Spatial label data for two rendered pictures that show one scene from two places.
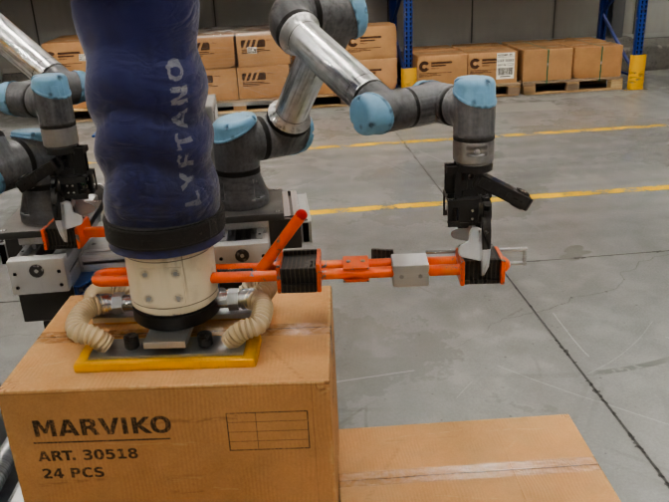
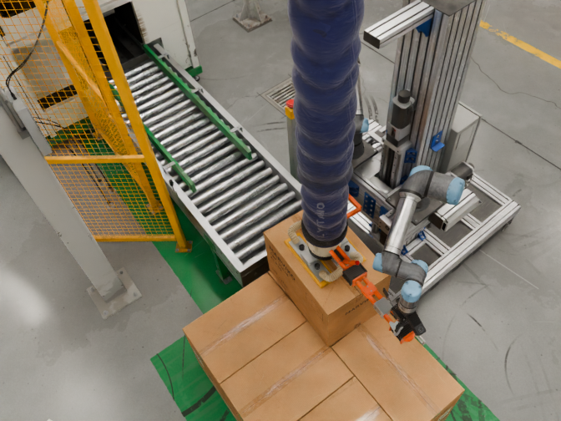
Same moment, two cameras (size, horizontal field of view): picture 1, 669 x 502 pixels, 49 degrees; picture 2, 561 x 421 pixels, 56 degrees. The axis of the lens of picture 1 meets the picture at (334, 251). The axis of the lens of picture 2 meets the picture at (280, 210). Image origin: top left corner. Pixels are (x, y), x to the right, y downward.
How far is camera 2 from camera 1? 1.92 m
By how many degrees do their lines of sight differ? 55
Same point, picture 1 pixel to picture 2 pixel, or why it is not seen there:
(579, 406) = not seen: outside the picture
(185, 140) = (320, 222)
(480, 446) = (414, 364)
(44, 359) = (285, 227)
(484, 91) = (406, 296)
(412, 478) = (377, 349)
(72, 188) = not seen: hidden behind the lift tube
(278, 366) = (325, 295)
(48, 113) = not seen: hidden behind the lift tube
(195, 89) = (328, 212)
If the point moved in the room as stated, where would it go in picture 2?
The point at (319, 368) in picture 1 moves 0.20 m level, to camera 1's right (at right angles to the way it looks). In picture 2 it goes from (332, 307) to (358, 338)
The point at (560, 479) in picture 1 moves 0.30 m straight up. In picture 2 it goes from (416, 403) to (426, 382)
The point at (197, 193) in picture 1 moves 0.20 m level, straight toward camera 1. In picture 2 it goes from (323, 235) to (293, 261)
